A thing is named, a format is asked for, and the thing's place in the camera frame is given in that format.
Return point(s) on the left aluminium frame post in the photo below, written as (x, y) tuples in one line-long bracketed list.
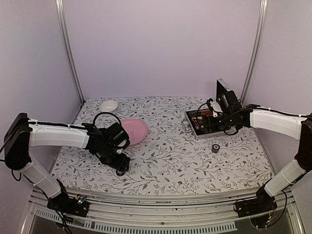
[(68, 50)]

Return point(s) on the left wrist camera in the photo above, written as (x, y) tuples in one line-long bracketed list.
[(120, 138)]

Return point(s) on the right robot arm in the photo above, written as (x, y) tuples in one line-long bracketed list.
[(298, 127)]

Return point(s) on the pink plate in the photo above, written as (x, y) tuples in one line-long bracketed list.
[(136, 129)]

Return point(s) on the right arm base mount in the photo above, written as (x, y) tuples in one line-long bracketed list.
[(253, 209)]

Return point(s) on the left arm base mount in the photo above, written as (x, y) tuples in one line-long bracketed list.
[(70, 207)]

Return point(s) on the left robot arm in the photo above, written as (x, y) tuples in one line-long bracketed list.
[(104, 143)]

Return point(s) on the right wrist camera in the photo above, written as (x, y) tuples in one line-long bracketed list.
[(226, 103)]

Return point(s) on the aluminium frame post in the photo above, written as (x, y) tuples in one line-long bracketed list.
[(256, 45), (68, 50)]

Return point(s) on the white bowl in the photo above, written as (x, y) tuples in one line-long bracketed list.
[(110, 106)]

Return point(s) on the aluminium poker case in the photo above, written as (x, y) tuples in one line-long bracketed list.
[(216, 116)]

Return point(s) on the right aluminium frame post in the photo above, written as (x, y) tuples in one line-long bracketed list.
[(256, 45)]

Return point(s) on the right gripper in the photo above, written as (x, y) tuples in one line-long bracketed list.
[(210, 124)]

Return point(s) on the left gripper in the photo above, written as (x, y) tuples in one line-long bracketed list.
[(121, 165)]

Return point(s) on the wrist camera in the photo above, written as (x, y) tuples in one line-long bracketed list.
[(226, 103), (120, 138)]

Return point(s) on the front aluminium rail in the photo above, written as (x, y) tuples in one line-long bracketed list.
[(181, 214)]

